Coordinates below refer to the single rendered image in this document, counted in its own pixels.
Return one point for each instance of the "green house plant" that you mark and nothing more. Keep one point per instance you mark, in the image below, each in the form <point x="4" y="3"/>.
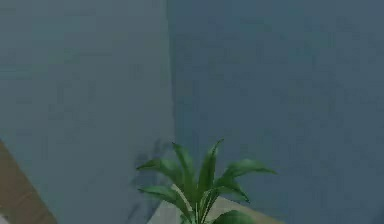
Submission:
<point x="206" y="173"/>

